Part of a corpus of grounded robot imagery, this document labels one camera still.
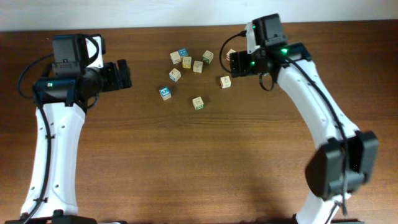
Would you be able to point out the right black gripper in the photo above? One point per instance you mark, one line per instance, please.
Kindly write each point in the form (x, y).
(237, 62)

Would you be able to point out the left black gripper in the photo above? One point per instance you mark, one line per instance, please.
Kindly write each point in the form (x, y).
(114, 80)

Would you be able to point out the red number wood block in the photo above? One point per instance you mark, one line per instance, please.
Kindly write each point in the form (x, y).
(225, 82)

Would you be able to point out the blue number 5 block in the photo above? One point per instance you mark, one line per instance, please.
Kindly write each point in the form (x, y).
(165, 93)

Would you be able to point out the blue baseball wood block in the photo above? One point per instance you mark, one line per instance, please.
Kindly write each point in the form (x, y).
(175, 75)

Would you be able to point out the letter M wood block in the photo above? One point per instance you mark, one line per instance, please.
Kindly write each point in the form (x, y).
(198, 103)

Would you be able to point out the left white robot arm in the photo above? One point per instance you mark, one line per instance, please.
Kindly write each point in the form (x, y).
(61, 107)

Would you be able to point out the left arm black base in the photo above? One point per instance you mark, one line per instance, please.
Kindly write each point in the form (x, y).
(60, 218)

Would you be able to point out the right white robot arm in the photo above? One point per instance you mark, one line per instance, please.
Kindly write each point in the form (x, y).
(344, 157)

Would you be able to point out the far red wood block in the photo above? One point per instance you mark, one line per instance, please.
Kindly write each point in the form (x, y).
(229, 53)

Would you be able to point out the wood block blue side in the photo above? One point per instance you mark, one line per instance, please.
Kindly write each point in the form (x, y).
(175, 57)

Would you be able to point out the green letter N block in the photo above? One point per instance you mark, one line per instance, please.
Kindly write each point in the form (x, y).
(208, 56)

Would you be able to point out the blue top wood block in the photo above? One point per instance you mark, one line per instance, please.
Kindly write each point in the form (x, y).
(183, 52)

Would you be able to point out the yellow letter K block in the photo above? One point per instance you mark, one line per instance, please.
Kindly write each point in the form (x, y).
(187, 62)

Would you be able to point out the wood block red E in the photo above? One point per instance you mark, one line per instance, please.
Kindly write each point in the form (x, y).
(198, 66)

